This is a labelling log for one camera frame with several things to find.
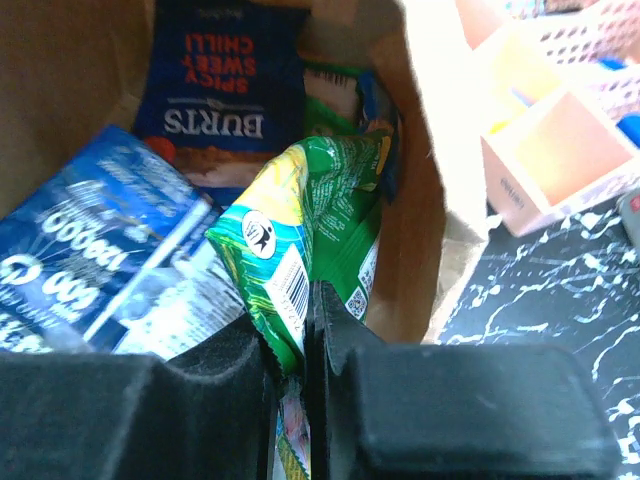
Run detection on blue white snack bar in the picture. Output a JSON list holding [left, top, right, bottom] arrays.
[[357, 70, 401, 203]]

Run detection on brown paper bag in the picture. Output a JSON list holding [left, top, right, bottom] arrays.
[[1, 1, 488, 342]]

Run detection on orange plastic desk organizer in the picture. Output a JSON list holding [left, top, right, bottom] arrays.
[[457, 1, 639, 236]]

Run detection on blue white small box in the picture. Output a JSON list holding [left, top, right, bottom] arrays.
[[598, 57, 639, 147]]

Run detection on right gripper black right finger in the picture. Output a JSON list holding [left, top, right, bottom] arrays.
[[304, 282, 620, 479]]

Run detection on blue Kettle chips bag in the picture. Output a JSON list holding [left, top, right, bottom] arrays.
[[1, 126, 244, 360]]

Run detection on white small cardboard box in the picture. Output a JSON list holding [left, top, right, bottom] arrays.
[[616, 188, 640, 248]]

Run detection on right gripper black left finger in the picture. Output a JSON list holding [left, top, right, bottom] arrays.
[[1, 317, 276, 479]]

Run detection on green white crisps bag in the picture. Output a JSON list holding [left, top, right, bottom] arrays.
[[303, 61, 366, 136]]

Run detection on green snack packet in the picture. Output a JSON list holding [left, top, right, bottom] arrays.
[[206, 132, 386, 479]]

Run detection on blue Burts chilli chips bag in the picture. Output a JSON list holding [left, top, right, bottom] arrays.
[[133, 1, 308, 207]]

